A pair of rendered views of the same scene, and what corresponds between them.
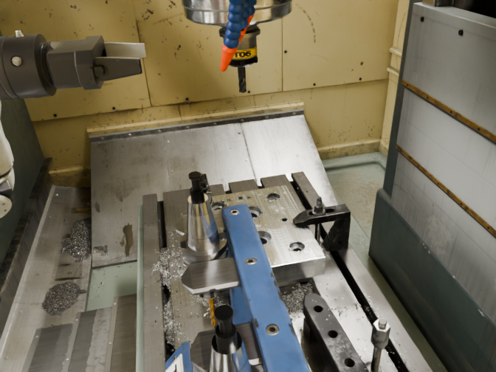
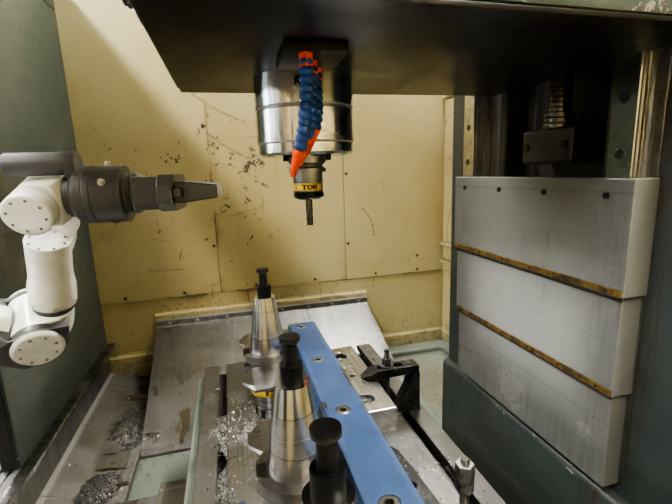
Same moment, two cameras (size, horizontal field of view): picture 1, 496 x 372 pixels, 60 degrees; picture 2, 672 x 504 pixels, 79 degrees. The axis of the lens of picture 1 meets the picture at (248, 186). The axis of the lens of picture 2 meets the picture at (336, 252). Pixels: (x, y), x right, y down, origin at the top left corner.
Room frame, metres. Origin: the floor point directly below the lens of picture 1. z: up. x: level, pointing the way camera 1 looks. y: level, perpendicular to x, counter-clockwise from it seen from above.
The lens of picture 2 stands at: (-0.04, 0.01, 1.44)
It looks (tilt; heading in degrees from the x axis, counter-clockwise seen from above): 11 degrees down; 356
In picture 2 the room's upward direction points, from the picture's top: 2 degrees counter-clockwise
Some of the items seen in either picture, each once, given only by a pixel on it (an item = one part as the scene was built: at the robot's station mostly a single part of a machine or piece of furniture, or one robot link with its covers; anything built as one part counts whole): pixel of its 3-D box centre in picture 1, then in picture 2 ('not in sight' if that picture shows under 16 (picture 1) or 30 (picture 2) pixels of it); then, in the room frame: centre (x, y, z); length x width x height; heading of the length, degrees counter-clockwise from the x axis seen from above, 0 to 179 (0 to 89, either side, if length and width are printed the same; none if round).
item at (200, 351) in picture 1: (224, 348); (287, 434); (0.29, 0.03, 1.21); 0.07 x 0.05 x 0.01; 100
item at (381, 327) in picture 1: (378, 348); (463, 497); (0.46, -0.20, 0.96); 0.03 x 0.03 x 0.13
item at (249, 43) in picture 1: (240, 44); (308, 181); (0.67, 0.00, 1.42); 0.05 x 0.05 x 0.03
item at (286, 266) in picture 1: (255, 232); (322, 390); (0.79, -0.01, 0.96); 0.29 x 0.23 x 0.05; 10
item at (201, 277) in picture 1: (209, 275); (273, 376); (0.40, 0.05, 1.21); 0.07 x 0.05 x 0.01; 100
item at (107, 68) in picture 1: (118, 69); (195, 191); (0.60, 0.17, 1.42); 0.06 x 0.02 x 0.03; 96
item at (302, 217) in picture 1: (320, 224); (389, 380); (0.79, -0.16, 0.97); 0.13 x 0.03 x 0.15; 100
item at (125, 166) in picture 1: (214, 190); (280, 370); (1.32, 0.12, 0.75); 0.89 x 0.67 x 0.26; 100
